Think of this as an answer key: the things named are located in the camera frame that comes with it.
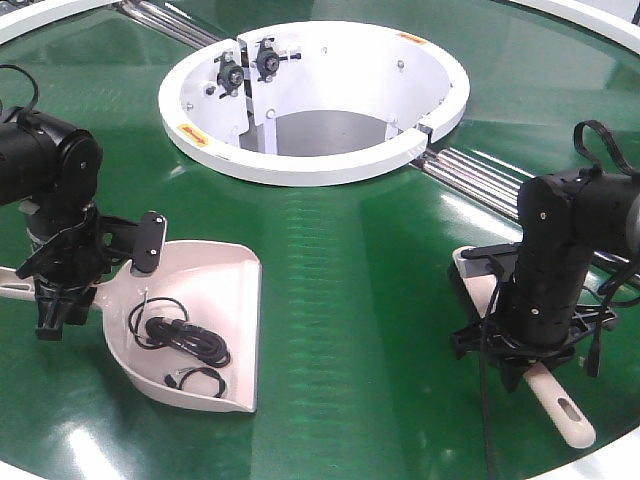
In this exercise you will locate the pink hand brush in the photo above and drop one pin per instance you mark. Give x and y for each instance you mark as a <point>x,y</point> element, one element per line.
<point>569,420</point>

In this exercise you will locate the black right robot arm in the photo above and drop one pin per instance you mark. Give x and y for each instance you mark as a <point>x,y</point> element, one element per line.
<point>534,314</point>

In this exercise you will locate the black bearing mount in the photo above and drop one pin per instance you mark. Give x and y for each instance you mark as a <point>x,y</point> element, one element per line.
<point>268,59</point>
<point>230,75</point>

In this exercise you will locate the right black bearing mount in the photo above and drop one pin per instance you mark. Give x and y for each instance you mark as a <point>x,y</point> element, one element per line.
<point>268,59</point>

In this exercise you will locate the steel rollers rear left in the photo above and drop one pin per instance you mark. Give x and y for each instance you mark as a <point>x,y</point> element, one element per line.
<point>173,25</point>

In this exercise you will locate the steel rollers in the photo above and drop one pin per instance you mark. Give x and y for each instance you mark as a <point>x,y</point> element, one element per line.
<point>173,25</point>
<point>483,178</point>

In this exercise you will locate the steel rollers right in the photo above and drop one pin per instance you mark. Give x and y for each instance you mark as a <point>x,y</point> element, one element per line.
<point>483,178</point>

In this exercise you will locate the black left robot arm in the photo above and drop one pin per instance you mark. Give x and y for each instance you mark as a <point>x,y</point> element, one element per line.
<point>50,168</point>

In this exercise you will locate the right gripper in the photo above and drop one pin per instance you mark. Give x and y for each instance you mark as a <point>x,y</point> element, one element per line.
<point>515,354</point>

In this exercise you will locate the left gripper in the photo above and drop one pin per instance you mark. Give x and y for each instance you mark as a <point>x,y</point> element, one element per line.
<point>71,252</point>

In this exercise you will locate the left black bearing mount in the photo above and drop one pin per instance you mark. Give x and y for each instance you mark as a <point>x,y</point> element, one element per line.
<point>230,75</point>

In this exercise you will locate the pink plastic dustpan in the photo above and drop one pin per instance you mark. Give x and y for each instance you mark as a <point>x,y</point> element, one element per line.
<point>212,285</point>

